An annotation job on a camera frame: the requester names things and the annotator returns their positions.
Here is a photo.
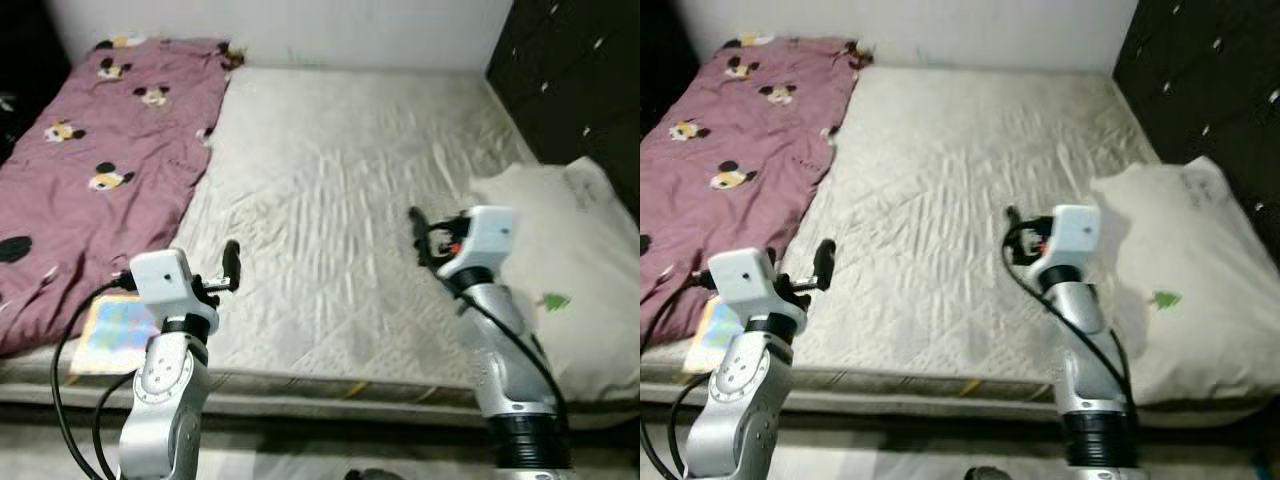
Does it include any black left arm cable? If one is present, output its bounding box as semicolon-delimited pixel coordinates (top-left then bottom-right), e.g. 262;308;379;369
50;278;141;480
668;368;721;480
93;365;146;480
640;275;726;341

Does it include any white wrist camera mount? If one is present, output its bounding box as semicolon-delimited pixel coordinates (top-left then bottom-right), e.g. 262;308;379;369
707;248;806;336
1035;205;1101;286
130;249;221;331
436;206;516;286

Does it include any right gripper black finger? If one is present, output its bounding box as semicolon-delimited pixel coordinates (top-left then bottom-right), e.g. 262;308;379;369
408;206;437;269
1003;205;1026;263

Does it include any white quilted mattress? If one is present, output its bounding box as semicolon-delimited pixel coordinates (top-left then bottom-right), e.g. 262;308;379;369
640;65;1280;411
0;65;641;431

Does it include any pink Mickey Mouse blanket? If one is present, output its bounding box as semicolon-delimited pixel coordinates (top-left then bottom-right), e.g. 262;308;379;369
640;35;871;351
0;35;246;359

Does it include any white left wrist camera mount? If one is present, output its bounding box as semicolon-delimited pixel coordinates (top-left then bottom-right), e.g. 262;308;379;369
130;249;221;331
707;248;806;336

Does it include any black bed frame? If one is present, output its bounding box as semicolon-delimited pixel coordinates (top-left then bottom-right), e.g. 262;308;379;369
790;398;1280;451
0;398;641;443

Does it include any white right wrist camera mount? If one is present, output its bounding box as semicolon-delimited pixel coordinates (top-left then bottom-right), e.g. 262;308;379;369
1035;205;1101;286
436;206;516;286

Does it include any dark tufted headboard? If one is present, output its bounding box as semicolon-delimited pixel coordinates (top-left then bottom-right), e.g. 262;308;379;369
487;0;641;216
1112;0;1280;271

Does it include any colourful children's book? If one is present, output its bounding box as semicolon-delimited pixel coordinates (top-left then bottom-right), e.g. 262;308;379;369
683;298;746;376
68;295;161;378

